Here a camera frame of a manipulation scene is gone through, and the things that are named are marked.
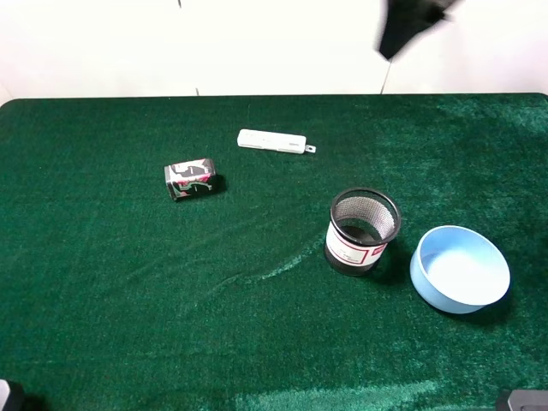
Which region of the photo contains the white plastic case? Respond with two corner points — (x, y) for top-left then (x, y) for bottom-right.
(236, 128), (316, 154)

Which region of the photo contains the black mesh pen cup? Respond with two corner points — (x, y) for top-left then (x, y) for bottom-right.
(325, 187), (402, 277)

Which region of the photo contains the green felt table cloth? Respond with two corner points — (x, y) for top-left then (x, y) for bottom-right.
(1, 93), (547, 410)

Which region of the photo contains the light blue bowl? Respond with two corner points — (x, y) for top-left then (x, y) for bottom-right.
(409, 225), (510, 314)

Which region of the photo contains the grey block bottom right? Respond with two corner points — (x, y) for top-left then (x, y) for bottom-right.
(495, 390), (548, 411)

